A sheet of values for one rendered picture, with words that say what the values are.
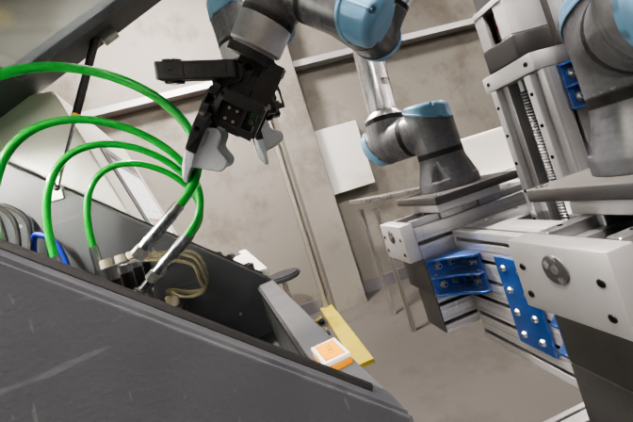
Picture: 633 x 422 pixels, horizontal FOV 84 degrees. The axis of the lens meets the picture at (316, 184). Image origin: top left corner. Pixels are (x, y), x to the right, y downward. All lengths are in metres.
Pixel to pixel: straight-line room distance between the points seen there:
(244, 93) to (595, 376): 0.58
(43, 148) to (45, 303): 0.79
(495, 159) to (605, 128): 2.43
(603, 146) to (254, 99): 0.45
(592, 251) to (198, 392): 0.37
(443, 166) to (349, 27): 0.54
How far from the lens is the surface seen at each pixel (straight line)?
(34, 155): 1.04
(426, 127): 0.92
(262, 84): 0.51
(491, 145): 2.97
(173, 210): 0.55
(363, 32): 0.46
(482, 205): 0.95
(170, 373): 0.26
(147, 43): 4.01
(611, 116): 0.56
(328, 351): 0.41
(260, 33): 0.50
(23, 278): 0.27
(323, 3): 0.47
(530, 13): 0.84
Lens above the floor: 1.13
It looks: 1 degrees up
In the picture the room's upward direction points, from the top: 17 degrees counter-clockwise
